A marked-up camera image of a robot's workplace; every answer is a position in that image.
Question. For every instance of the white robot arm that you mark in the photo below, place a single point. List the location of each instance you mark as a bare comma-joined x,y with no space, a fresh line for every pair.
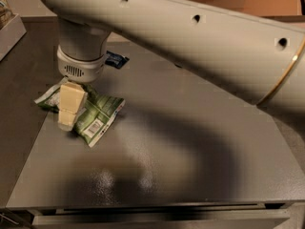
258,60

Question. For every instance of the dark blue snack packet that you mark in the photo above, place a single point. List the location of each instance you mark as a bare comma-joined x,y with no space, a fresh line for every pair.
116,60

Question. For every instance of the white box at left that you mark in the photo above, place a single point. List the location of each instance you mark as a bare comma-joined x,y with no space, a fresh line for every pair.
12,28

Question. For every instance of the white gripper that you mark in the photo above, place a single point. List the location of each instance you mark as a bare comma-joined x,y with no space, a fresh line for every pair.
81,69

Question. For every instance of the green jalapeno chip bag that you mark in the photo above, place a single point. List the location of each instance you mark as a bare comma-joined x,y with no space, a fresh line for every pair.
97,115

